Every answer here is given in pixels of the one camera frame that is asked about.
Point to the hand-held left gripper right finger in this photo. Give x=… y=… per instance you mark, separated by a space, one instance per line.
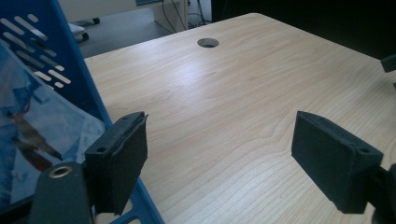
x=333 y=165

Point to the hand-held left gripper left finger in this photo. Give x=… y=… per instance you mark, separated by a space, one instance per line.
x=121 y=161

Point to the green title snow magazine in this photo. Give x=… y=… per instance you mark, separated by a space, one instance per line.
x=46 y=124

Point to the blue plastic file rack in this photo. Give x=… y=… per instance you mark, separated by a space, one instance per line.
x=77 y=77

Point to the wheeled base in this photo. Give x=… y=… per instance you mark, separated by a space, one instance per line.
x=76 y=29

